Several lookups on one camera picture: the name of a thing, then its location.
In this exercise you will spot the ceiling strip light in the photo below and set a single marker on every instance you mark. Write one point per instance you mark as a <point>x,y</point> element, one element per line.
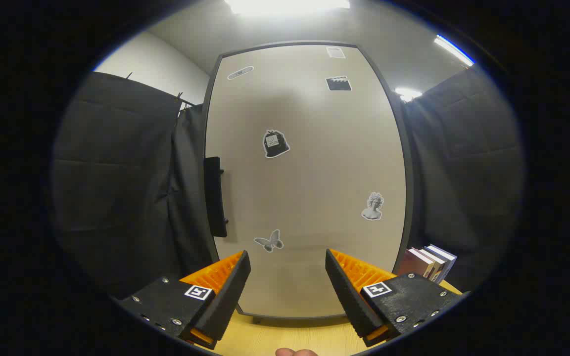
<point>453,49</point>

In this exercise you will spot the black backdrop cloth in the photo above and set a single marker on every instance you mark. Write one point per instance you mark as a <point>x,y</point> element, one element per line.
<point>117,173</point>

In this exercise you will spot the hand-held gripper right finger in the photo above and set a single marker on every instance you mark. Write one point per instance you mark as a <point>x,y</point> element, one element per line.
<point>347,296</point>

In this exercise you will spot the small ceiling light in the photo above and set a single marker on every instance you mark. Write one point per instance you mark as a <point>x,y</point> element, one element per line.
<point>407,94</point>

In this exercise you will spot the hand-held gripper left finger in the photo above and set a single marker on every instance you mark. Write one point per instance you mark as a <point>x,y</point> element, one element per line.
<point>228,296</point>

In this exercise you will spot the large ceiling light panel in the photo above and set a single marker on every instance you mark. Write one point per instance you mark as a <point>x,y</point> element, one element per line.
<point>285,6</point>

